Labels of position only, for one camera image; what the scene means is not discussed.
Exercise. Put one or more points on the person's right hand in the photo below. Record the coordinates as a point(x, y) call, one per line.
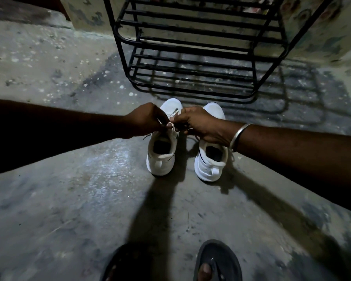
point(206, 125)

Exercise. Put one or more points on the person's left hand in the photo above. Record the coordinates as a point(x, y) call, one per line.
point(143, 121)

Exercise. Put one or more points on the person's right fingers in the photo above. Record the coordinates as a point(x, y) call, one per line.
point(182, 119)

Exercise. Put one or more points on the person's left fingers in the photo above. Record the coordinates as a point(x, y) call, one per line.
point(163, 121)

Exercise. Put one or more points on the white sneaker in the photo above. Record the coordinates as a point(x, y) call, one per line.
point(210, 166)
point(161, 160)

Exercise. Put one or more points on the person's right forearm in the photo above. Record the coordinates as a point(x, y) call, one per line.
point(304, 160)

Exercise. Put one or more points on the person's left forearm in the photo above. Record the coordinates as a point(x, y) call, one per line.
point(52, 134)

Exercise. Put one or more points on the black metal shoe rack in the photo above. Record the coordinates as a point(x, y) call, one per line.
point(193, 70)

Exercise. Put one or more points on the black sandal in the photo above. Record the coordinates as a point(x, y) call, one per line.
point(222, 257)
point(131, 263)

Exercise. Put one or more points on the person's right foot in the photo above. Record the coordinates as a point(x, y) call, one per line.
point(205, 272)

